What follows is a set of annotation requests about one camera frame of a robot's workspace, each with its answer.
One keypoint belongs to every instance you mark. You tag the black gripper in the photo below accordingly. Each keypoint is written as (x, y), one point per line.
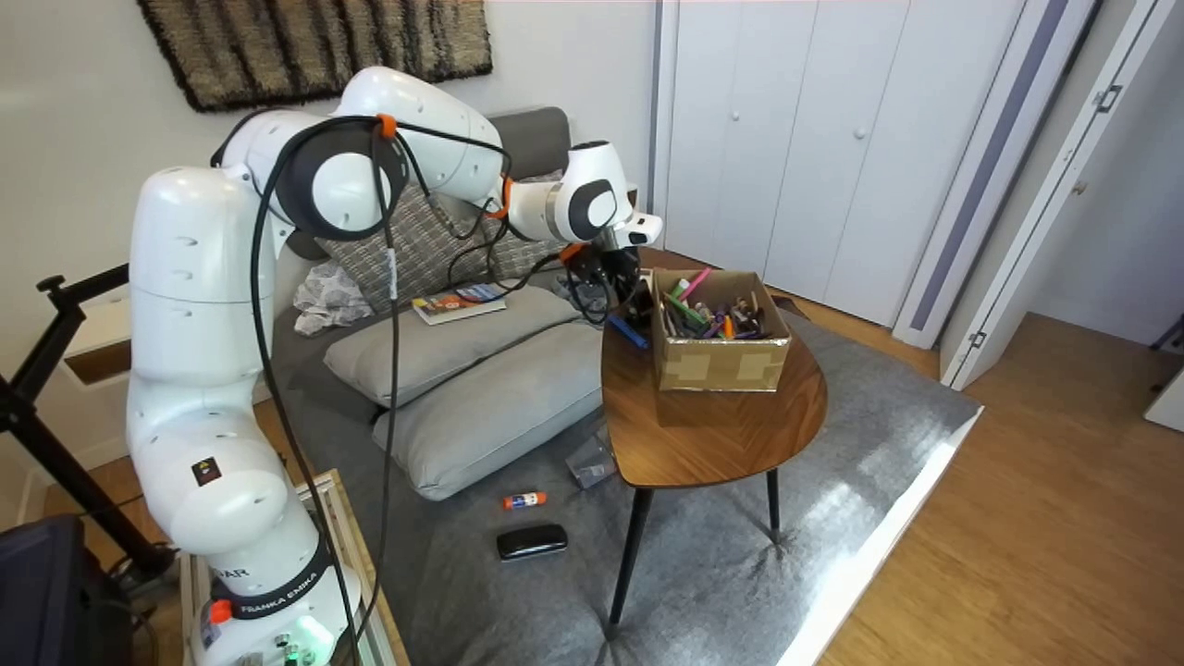
(597, 275)

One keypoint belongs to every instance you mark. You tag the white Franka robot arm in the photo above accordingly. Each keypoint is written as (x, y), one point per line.
(196, 373)

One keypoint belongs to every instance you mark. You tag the cardboard box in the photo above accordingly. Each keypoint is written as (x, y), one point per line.
(722, 365)

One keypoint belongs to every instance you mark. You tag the blue pen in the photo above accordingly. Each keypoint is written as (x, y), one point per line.
(631, 336)

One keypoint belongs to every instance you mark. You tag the green marker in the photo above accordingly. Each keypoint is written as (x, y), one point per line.
(681, 311)

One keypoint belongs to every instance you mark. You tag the pink marker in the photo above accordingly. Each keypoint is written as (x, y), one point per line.
(693, 281)

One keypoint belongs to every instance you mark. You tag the orange marker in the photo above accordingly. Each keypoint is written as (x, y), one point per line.
(729, 327)

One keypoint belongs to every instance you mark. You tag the small grey plaid cushion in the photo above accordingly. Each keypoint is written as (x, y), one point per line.
(513, 257)

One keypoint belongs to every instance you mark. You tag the wooden table with black legs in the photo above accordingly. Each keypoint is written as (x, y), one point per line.
(705, 431)

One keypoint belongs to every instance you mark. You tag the dark magazine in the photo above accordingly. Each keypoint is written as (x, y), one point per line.
(590, 465)

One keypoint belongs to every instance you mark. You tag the colourful book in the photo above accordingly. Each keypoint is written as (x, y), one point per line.
(460, 304)

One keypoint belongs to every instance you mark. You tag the grey pillow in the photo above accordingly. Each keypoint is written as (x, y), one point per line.
(431, 354)
(494, 412)

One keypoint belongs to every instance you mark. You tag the dark grey headrest cushion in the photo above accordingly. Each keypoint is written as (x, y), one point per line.
(539, 140)

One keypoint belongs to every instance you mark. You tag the small orange and blue item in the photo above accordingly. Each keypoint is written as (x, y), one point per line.
(523, 501)

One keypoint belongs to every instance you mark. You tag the white wardrobe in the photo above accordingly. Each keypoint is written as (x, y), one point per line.
(814, 136)

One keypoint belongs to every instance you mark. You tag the black glasses case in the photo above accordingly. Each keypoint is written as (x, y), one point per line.
(529, 542)

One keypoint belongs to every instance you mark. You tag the large grey plaid cushion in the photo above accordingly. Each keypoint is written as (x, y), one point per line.
(367, 265)

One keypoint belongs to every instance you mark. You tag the shiny grey rug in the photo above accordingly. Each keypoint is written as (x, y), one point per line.
(851, 458)

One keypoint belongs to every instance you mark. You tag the crumpled white cloth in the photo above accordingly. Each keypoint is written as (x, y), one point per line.
(325, 302)

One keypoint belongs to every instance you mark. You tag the grey low sofa bed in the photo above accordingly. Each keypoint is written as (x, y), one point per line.
(319, 407)

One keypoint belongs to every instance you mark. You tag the white sliding door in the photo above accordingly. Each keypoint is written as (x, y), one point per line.
(986, 173)

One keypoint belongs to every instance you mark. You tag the white room door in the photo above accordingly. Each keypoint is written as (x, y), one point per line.
(1074, 186)

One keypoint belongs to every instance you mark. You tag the black tripod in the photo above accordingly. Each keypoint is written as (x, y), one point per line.
(48, 450)

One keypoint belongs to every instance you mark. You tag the black monitor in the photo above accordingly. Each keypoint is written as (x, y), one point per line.
(48, 598)

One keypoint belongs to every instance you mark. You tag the light wooden frame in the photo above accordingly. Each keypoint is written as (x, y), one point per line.
(356, 566)

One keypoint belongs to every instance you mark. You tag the brown woven wall hanging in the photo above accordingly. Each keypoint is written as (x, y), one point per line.
(307, 41)

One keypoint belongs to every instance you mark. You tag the white wall shelf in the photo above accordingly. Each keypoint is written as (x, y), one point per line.
(98, 354)

